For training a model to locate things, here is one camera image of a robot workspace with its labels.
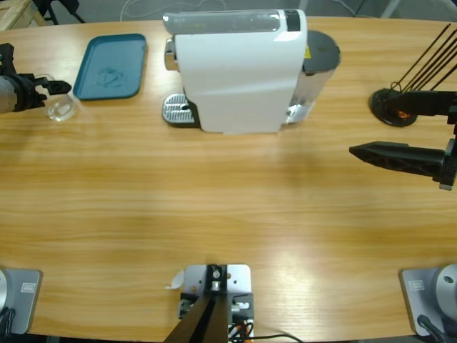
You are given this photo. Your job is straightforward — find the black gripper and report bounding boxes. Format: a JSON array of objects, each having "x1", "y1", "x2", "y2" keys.
[
  {"x1": 348, "y1": 90, "x2": 457, "y2": 190},
  {"x1": 12, "y1": 71, "x2": 72, "y2": 111}
]

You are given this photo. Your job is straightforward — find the clear drinking glass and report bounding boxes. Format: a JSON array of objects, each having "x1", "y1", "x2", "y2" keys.
[{"x1": 34, "y1": 73, "x2": 81, "y2": 122}]

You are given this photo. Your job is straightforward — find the white capsule coffee machine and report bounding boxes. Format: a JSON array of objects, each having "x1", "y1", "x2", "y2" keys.
[{"x1": 162, "y1": 9, "x2": 308, "y2": 136}]

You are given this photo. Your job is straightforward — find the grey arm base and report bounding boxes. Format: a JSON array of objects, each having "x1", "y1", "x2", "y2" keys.
[
  {"x1": 398, "y1": 263, "x2": 457, "y2": 337},
  {"x1": 0, "y1": 267, "x2": 44, "y2": 336}
]

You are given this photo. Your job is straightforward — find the black capsule holder with rods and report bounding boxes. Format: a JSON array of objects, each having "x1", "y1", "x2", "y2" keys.
[{"x1": 369, "y1": 23, "x2": 457, "y2": 128}]

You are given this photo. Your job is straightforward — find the teal plastic tray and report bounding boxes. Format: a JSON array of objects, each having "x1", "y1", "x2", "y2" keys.
[{"x1": 72, "y1": 33, "x2": 148, "y2": 101}]

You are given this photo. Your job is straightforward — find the black stand legs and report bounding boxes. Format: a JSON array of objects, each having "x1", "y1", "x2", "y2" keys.
[{"x1": 35, "y1": 0, "x2": 86, "y2": 25}]

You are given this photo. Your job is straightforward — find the chrome slotted drip tray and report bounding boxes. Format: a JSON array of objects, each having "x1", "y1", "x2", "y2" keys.
[{"x1": 162, "y1": 92, "x2": 201, "y2": 129}]

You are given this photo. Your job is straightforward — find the grey metal leg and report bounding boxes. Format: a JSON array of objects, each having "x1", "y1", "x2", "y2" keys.
[{"x1": 378, "y1": 0, "x2": 401, "y2": 19}]

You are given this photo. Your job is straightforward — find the white tape tab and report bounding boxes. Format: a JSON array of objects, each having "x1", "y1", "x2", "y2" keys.
[{"x1": 164, "y1": 269, "x2": 186, "y2": 290}]

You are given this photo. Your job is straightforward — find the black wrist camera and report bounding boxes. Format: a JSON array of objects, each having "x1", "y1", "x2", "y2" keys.
[{"x1": 0, "y1": 42, "x2": 17, "y2": 76}]

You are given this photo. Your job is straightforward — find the black base cable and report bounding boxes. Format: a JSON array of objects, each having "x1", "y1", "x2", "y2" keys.
[
  {"x1": 416, "y1": 314, "x2": 447, "y2": 343},
  {"x1": 0, "y1": 307, "x2": 17, "y2": 337}
]

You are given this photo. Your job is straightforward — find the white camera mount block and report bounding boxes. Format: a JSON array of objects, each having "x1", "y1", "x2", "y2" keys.
[{"x1": 174, "y1": 263, "x2": 255, "y2": 343}]

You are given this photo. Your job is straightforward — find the thin black cable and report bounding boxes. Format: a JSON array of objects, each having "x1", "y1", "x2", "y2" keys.
[{"x1": 249, "y1": 333, "x2": 304, "y2": 343}]

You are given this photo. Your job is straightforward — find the orange and white wires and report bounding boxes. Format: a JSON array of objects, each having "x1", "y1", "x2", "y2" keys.
[{"x1": 228, "y1": 319, "x2": 255, "y2": 339}]

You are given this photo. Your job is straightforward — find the dark camera post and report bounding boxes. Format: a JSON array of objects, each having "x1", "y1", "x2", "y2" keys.
[{"x1": 164, "y1": 264, "x2": 229, "y2": 343}]

